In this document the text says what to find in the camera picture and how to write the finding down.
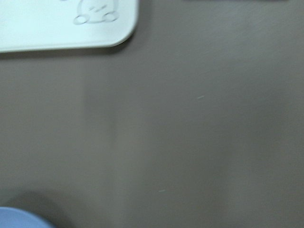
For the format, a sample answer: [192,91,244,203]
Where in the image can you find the cream rabbit tray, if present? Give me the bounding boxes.
[0,0,139,53]

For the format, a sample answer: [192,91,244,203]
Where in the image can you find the blue plastic bowl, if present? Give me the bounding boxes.
[0,207,56,228]

